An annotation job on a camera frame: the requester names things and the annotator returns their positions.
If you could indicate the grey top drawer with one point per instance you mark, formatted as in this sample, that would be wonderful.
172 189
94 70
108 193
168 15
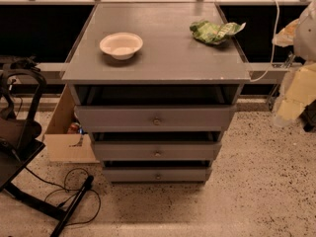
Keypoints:
154 118

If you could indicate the grey drawer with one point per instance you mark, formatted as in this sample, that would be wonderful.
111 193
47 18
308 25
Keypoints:
132 151
154 118
157 175

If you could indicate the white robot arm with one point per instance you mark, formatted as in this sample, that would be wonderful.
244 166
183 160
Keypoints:
301 91

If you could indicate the grey drawer cabinet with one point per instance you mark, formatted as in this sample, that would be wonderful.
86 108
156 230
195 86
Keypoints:
171 69

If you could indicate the grey middle drawer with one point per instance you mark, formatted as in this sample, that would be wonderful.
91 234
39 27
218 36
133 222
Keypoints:
132 151

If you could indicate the grey bottom drawer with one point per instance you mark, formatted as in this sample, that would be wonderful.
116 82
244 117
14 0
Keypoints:
157 175

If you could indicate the red can in box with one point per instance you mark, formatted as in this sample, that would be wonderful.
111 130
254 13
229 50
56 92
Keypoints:
74 128

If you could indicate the green crumpled chip bag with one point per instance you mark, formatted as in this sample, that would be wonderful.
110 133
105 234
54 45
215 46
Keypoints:
212 34

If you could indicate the cardboard box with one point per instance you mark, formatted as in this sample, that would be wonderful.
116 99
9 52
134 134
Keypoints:
64 147

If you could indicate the black chair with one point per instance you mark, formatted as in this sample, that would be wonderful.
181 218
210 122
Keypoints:
19 143

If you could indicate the metal diagonal bracket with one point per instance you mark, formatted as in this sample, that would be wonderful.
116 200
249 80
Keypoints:
274 92

